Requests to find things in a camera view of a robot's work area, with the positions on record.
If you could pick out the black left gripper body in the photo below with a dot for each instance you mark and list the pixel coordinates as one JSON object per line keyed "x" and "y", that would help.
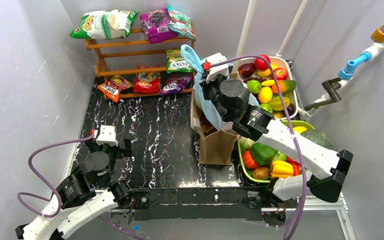
{"x": 123, "y": 147}

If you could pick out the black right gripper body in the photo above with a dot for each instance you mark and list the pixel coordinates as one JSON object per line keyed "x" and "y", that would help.
{"x": 207, "y": 91}

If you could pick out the light blue plastic grocery bag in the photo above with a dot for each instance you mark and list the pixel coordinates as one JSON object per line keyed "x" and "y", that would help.
{"x": 253, "y": 118}

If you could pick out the brown paper bag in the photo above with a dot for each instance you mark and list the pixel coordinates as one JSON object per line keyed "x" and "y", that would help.
{"x": 216, "y": 141}

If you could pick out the purple snack bag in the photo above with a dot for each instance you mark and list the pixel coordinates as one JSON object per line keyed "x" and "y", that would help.
{"x": 155, "y": 26}
{"x": 204, "y": 120}

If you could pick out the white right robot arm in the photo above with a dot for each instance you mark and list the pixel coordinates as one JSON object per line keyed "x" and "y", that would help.
{"x": 324, "y": 170}

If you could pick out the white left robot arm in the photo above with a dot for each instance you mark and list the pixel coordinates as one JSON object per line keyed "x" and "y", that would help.
{"x": 82, "y": 196}

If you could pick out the orange snack bag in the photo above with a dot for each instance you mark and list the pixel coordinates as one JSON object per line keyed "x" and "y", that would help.
{"x": 113, "y": 87}

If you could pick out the purple Fox's candy bag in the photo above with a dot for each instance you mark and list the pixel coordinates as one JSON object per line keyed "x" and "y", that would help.
{"x": 175, "y": 84}

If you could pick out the green Fox's candy bag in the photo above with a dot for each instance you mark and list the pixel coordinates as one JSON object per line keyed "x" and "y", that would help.
{"x": 176, "y": 63}

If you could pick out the green red snack bag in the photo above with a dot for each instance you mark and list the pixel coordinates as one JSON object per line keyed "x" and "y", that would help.
{"x": 180, "y": 23}

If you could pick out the purple snack bag top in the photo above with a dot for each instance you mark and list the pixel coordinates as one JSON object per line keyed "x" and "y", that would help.
{"x": 155, "y": 26}

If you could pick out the green white chips bag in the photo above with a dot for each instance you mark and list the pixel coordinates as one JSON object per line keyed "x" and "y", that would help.
{"x": 104, "y": 25}

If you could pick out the dark red plum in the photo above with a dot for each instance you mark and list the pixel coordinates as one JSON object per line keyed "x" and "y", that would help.
{"x": 246, "y": 70}

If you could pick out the lime green apple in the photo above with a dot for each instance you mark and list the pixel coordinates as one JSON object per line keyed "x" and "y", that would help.
{"x": 266, "y": 107}

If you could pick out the yellow lemon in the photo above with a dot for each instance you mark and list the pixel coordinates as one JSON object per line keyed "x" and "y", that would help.
{"x": 266, "y": 73}

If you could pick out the red apple top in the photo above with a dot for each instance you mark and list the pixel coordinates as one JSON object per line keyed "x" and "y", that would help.
{"x": 262, "y": 65}

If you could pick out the red apple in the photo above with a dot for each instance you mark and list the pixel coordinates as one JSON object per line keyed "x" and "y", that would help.
{"x": 281, "y": 73}
{"x": 262, "y": 65}

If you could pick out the yellow green starfruit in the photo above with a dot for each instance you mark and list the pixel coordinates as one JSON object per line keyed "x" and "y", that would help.
{"x": 276, "y": 103}

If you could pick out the white garlic cabbage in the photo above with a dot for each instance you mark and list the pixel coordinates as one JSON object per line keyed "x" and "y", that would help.
{"x": 245, "y": 144}

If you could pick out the mango orange green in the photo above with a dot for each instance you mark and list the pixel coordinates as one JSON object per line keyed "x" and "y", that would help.
{"x": 284, "y": 86}

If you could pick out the red apple right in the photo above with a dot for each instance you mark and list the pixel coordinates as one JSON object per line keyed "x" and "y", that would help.
{"x": 281, "y": 73}

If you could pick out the white fruit basket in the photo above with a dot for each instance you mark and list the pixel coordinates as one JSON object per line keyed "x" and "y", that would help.
{"x": 268, "y": 82}

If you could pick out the green bell pepper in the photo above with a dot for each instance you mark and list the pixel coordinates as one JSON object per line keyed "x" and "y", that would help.
{"x": 262, "y": 154}

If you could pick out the white pipe right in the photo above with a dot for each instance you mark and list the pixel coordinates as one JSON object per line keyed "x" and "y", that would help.
{"x": 291, "y": 28}

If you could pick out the white pipe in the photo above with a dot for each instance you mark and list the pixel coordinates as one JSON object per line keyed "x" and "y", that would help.
{"x": 252, "y": 5}
{"x": 291, "y": 28}

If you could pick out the orange tomato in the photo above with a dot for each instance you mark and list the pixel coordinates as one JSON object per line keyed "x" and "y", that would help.
{"x": 248, "y": 161}

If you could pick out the green vegetable basket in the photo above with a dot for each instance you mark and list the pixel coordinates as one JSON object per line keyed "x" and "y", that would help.
{"x": 247, "y": 173}

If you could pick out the brown kiwi potato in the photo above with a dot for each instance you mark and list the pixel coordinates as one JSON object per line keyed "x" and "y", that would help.
{"x": 261, "y": 173}

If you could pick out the wooden snack shelf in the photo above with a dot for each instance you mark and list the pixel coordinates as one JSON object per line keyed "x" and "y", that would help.
{"x": 129, "y": 56}

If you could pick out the yellow bell pepper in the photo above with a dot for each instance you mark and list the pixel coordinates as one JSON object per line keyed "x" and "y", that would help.
{"x": 281, "y": 169}

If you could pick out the red carrot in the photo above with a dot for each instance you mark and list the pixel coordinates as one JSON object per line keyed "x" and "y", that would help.
{"x": 295, "y": 165}

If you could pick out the green netted melon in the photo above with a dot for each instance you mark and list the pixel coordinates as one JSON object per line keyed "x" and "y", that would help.
{"x": 317, "y": 137}

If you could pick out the white pipe left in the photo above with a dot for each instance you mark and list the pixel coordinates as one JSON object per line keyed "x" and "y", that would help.
{"x": 252, "y": 5}

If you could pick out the pipe with blue orange fittings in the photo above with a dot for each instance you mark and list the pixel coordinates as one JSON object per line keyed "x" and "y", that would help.
{"x": 332, "y": 86}

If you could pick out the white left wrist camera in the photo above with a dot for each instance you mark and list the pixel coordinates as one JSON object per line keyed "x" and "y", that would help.
{"x": 105, "y": 135}

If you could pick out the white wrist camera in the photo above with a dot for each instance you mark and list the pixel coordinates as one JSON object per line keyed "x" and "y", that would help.
{"x": 105, "y": 135}
{"x": 210, "y": 72}

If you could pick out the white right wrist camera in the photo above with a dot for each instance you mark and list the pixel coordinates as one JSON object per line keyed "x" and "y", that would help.
{"x": 210, "y": 72}

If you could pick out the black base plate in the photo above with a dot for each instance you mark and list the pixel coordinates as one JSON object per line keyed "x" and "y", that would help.
{"x": 196, "y": 203}

